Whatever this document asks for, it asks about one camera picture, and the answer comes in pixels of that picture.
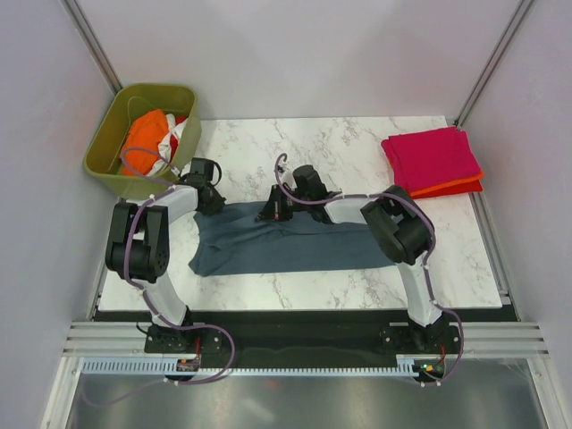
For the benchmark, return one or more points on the orange folded t-shirt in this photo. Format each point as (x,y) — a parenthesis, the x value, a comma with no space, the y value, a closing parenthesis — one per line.
(478,176)

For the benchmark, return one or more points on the white and red t-shirt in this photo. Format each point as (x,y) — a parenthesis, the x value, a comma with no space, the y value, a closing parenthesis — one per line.
(172,143)

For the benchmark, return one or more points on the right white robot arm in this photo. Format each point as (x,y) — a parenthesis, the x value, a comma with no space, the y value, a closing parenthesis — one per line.
(399,227)

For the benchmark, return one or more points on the white slotted cable duct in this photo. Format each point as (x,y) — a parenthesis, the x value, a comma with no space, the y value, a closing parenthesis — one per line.
(187,366)

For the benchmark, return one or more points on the blue-grey t-shirt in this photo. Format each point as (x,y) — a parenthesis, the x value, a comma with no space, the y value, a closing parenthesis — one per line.
(235,242)

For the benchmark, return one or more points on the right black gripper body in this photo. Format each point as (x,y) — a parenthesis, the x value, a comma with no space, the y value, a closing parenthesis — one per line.
(284,206)

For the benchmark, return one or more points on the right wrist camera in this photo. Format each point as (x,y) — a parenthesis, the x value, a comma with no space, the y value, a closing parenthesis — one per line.
(284,175)

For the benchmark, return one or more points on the magenta folded t-shirt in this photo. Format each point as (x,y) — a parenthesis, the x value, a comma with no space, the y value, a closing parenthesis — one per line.
(424,159)

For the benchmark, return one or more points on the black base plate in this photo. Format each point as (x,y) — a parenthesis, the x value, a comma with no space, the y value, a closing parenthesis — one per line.
(305,339)

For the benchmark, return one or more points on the red folded t-shirt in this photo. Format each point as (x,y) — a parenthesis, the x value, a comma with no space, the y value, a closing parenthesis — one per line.
(454,189)

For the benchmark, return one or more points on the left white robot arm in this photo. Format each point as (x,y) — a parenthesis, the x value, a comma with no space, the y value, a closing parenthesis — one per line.
(138,250)

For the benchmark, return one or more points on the olive green plastic bin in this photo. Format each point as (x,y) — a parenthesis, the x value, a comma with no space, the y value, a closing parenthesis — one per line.
(102,160)

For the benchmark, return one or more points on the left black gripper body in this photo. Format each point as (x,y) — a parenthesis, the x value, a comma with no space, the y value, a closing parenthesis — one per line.
(215,202)

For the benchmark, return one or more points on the orange t-shirt in bin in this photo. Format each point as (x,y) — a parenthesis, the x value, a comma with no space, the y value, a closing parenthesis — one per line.
(149,143)

